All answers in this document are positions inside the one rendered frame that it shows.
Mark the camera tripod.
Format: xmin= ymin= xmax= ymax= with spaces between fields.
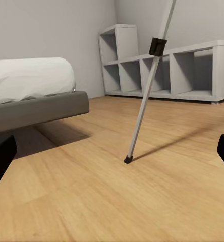
xmin=124 ymin=0 xmax=177 ymax=164

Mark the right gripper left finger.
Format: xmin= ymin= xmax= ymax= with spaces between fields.
xmin=0 ymin=134 xmax=17 ymax=180

